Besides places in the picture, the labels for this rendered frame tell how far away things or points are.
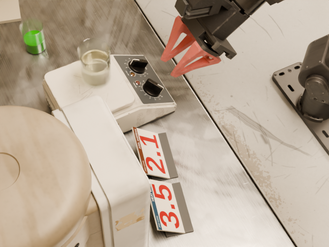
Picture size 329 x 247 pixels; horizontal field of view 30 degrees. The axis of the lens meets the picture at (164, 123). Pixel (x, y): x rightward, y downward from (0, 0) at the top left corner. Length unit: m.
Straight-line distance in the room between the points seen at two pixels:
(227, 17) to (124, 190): 0.60
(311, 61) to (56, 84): 0.42
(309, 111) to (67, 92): 0.42
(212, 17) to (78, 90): 0.26
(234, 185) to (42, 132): 0.71
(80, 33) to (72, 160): 0.88
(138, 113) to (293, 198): 0.29
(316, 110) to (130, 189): 0.77
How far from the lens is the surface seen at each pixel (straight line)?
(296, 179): 1.07
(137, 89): 1.06
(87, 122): 0.38
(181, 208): 1.01
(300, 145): 1.11
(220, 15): 0.94
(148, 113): 1.06
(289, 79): 1.17
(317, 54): 1.03
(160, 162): 1.04
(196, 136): 1.08
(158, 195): 0.99
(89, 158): 0.37
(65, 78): 1.05
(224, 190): 1.04
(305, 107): 1.12
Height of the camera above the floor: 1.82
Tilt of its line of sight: 58 degrees down
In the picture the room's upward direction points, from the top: 4 degrees clockwise
